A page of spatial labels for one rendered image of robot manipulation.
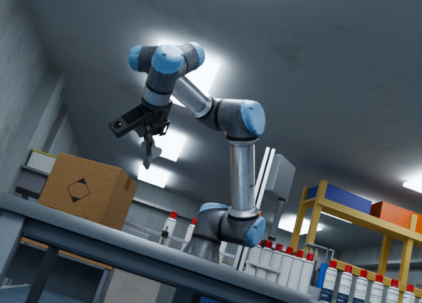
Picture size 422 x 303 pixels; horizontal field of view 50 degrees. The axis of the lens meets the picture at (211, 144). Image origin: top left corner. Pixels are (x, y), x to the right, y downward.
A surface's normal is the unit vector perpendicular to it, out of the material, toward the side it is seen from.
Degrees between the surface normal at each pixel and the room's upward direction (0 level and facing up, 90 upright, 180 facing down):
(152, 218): 90
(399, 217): 90
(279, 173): 90
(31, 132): 90
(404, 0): 180
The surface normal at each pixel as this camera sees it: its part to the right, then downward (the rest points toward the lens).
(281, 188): 0.79, 0.04
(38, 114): 0.18, -0.27
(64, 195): -0.14, -0.36
